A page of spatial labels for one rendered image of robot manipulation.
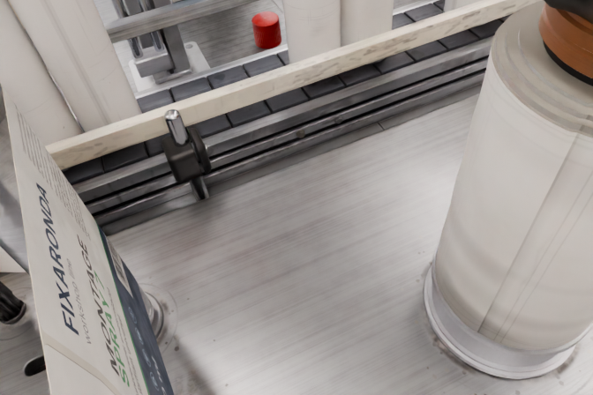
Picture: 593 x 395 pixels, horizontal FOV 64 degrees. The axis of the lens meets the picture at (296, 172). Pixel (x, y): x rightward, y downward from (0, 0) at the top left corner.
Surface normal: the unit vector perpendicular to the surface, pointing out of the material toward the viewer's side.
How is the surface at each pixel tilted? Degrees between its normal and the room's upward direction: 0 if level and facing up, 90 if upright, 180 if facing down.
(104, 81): 90
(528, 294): 92
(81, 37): 90
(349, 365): 0
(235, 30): 0
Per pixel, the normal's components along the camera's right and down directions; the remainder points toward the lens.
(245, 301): -0.08, -0.66
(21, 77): 0.77, 0.44
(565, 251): -0.39, 0.73
